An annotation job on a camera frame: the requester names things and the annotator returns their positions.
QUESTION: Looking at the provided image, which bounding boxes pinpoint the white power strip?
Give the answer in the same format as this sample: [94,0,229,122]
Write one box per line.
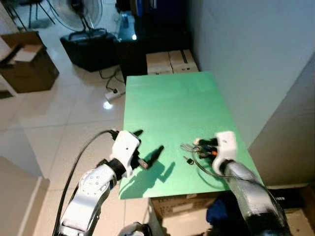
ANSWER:
[104,88,124,103]

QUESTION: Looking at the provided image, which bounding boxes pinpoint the blue cloth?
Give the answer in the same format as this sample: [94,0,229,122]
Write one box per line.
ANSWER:
[206,193,243,228]

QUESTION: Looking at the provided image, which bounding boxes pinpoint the large brown cardboard box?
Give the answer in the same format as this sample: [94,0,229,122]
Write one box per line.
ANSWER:
[150,183,315,236]

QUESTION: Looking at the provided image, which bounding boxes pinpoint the dark robot torso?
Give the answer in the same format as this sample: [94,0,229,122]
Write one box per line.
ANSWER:
[117,222,154,236]

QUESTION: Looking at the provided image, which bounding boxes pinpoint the beige cardboard box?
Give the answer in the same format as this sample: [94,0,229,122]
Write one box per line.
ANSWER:
[146,51,173,76]
[168,49,199,74]

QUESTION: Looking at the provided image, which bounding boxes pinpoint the black laser toner box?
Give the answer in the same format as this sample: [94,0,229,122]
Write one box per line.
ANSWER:
[265,188,304,213]

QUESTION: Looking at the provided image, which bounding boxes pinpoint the black storage case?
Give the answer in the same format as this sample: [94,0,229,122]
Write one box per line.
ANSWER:
[60,29,122,73]

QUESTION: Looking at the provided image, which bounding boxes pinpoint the dark cabinet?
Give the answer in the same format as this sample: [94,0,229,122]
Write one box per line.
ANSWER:
[115,0,194,80]

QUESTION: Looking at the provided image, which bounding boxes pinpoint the open brown cardboard box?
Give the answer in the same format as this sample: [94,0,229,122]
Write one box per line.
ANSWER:
[0,30,60,94]

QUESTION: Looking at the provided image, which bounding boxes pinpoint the white standing fan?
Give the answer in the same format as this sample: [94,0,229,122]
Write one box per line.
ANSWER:
[48,0,104,33]

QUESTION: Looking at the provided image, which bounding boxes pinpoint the black chair legs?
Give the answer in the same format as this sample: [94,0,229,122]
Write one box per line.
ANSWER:
[9,0,56,30]

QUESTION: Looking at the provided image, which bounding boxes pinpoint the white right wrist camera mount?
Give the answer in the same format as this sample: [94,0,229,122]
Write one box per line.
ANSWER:
[214,131,238,174]

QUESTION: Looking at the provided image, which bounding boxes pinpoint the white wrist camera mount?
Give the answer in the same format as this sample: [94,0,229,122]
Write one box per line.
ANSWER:
[214,131,238,174]
[110,130,142,178]

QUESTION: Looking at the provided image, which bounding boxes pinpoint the thin right arm cable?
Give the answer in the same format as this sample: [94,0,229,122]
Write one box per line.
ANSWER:
[189,154,262,186]

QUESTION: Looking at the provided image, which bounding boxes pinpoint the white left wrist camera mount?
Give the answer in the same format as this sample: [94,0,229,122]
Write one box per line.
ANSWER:
[110,130,142,178]

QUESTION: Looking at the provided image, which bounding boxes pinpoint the black floor cable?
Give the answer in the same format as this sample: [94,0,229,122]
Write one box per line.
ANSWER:
[98,66,126,94]

